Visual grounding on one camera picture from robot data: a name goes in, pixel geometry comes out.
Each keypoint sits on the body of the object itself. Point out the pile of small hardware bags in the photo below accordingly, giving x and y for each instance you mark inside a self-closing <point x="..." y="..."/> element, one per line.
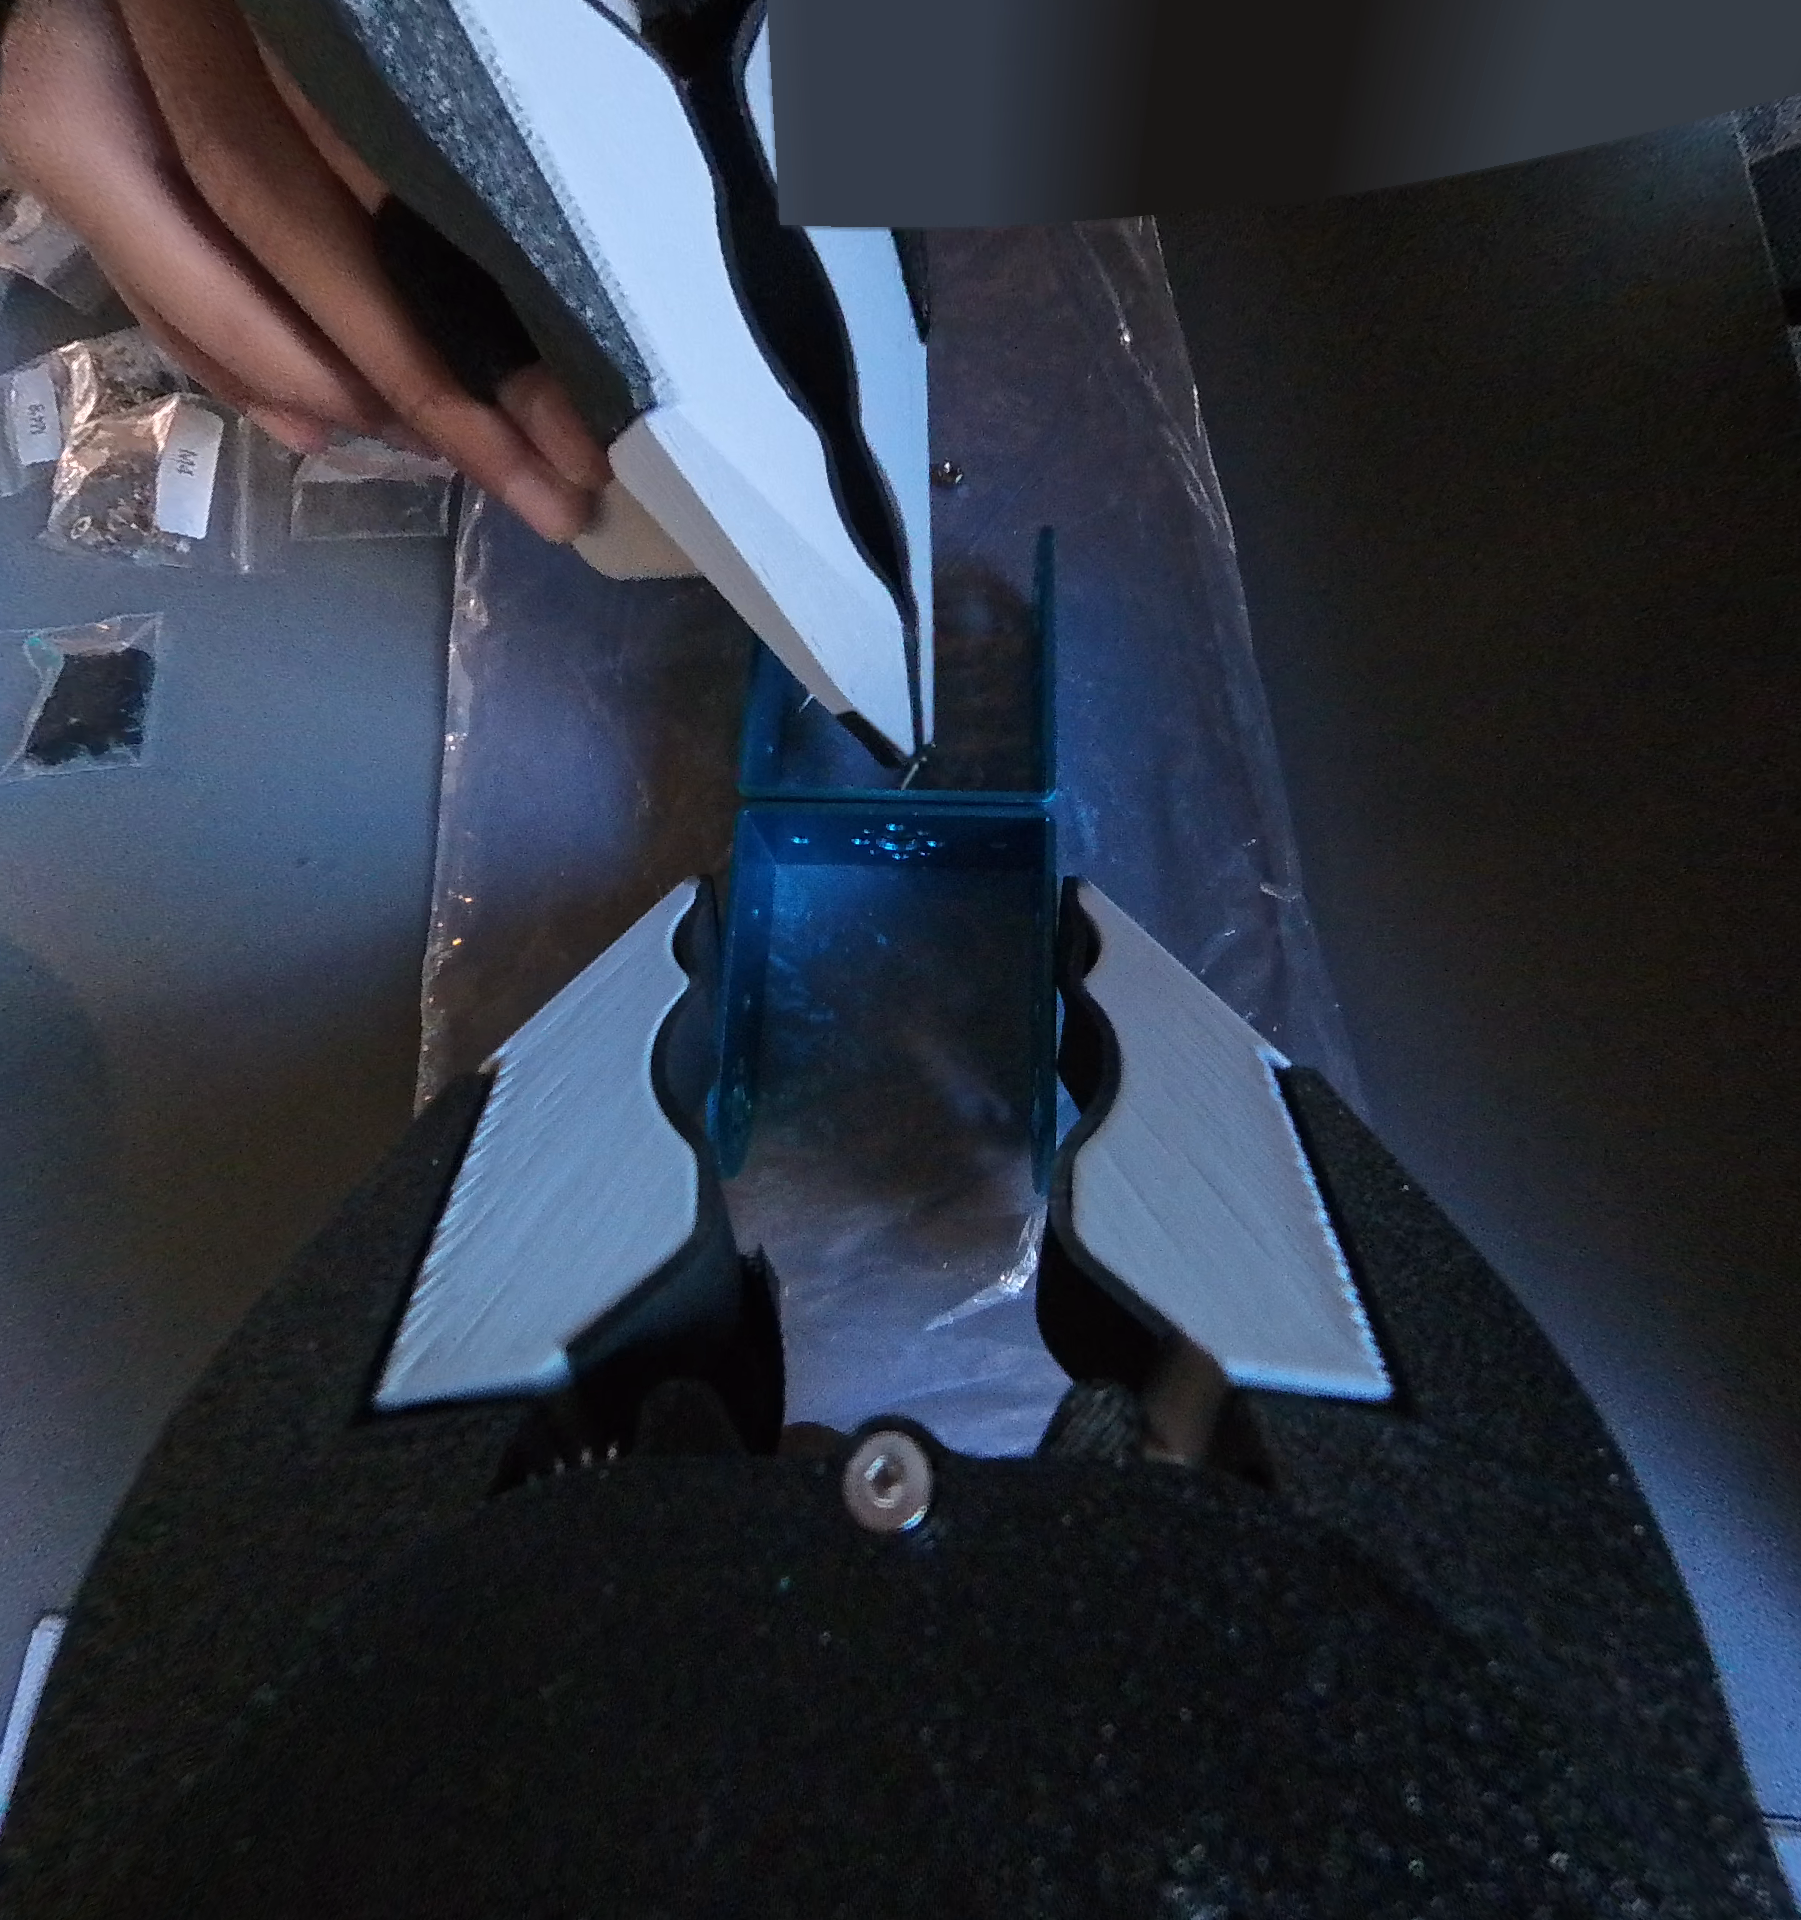
<point x="121" y="465"/>

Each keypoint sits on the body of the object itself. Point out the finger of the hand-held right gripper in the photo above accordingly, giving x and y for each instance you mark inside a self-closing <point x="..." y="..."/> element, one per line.
<point x="877" y="374"/>
<point x="645" y="195"/>

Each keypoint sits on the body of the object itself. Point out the large clear plastic bag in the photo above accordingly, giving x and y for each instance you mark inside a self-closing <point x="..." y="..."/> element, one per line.
<point x="1216" y="675"/>

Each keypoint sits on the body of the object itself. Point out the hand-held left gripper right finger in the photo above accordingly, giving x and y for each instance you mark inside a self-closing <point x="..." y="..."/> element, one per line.
<point x="1231" y="1214"/>

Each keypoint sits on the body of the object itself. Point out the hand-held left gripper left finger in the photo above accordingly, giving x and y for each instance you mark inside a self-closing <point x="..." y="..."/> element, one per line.
<point x="570" y="1185"/>

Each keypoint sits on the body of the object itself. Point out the person's right hand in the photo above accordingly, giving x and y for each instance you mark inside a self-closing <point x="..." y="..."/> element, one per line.
<point x="210" y="195"/>

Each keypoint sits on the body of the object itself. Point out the small bag of black screws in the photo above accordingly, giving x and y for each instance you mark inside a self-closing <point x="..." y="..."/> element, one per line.
<point x="83" y="705"/>

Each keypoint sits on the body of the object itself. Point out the grey desk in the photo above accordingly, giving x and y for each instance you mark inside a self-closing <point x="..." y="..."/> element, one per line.
<point x="1515" y="750"/>

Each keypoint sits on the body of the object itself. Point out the white instruction manual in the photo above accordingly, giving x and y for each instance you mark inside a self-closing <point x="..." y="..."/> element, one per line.
<point x="15" y="1724"/>

